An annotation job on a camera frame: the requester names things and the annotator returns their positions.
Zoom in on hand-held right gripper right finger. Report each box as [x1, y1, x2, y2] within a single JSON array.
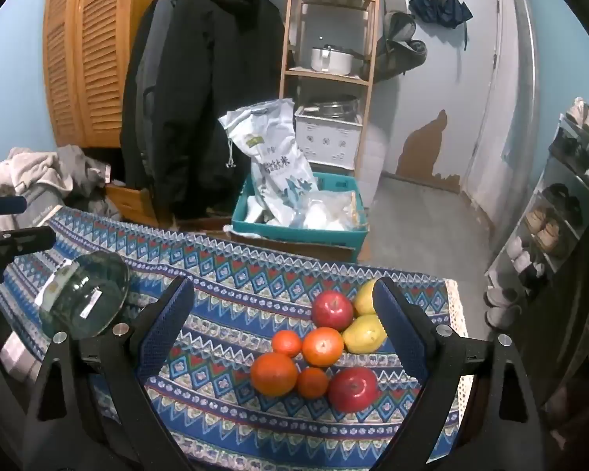
[[370, 275, 545, 471]]

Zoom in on black coat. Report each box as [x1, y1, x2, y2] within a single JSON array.
[[120, 0, 286, 221]]

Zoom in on white perforated storage crate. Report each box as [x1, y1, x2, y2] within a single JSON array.
[[294, 107, 364, 170]]

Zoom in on red apple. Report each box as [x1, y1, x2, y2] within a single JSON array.
[[311, 290, 355, 332], [328, 367, 380, 414]]

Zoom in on clear plastic bags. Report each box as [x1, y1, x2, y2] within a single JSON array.
[[294, 191, 365, 232]]

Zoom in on dark folded umbrella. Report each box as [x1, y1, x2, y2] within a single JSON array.
[[408, 0, 474, 31]]

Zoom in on small orange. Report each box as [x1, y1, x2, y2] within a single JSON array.
[[271, 330, 302, 359], [297, 367, 329, 399]]

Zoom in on wooden louvered wardrobe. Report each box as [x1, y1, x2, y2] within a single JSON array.
[[43, 0, 177, 150]]

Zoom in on white sneakers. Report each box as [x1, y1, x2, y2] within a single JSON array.
[[564, 97, 589, 141]]

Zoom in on grey shoe rack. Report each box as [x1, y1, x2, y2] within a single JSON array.
[[485, 112, 589, 327]]

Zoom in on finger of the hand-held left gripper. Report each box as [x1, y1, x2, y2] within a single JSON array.
[[0, 226, 58, 283], [0, 195, 29, 217]]

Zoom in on yellow pear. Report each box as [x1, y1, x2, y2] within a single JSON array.
[[342, 314, 388, 355], [353, 279, 380, 317]]

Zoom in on wooden shelf rack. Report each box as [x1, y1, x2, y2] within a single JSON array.
[[279, 0, 381, 207]]

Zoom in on pale door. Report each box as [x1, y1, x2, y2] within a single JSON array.
[[460, 0, 541, 202]]

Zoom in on stack of white boxes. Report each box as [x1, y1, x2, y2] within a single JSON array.
[[359, 128, 388, 208]]

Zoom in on teal plastic bin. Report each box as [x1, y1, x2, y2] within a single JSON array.
[[230, 173, 372, 263]]

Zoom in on medium orange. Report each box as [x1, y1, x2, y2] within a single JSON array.
[[302, 327, 345, 368]]

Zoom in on white printed rice bag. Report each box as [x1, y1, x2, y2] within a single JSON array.
[[218, 99, 320, 226]]

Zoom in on tan shoes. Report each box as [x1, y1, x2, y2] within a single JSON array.
[[524, 211, 567, 256]]

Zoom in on white slippers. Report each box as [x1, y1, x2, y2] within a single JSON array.
[[485, 287, 523, 329]]

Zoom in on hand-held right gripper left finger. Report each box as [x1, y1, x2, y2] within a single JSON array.
[[22, 275, 197, 471]]

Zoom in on steel pot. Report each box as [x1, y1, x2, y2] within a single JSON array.
[[302, 98, 361, 119]]

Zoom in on white towel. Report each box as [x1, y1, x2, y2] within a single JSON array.
[[0, 147, 60, 196]]

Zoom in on large orange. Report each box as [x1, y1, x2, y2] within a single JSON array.
[[250, 352, 299, 397]]

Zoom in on wooden drawer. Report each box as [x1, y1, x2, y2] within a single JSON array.
[[105, 184, 162, 229]]

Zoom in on grey-green hanging bag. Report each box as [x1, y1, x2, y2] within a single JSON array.
[[373, 10, 429, 82]]

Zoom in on white cooking pot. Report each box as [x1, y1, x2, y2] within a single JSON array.
[[310, 45, 367, 76]]

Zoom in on grey clothing pile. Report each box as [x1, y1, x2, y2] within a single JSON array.
[[10, 145, 124, 221]]

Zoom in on white shoes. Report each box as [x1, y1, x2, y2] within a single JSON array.
[[505, 238, 545, 280]]

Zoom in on blue patterned tablecloth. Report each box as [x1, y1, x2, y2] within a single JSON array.
[[0, 206, 474, 471]]

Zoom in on black shoes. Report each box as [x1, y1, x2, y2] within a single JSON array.
[[542, 184, 585, 224]]

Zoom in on clear glass bowl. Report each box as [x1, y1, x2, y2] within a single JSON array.
[[38, 250, 131, 340]]

